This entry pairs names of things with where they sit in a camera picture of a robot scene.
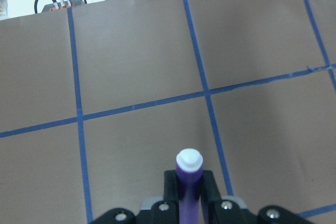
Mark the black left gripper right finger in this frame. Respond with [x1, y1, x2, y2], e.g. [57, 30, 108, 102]
[201, 170, 221, 223]

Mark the purple highlighter pen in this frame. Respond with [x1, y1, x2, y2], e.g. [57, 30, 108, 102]
[176, 148, 203, 224]

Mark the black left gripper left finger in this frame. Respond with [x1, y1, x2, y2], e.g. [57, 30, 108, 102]
[164, 170, 180, 223]

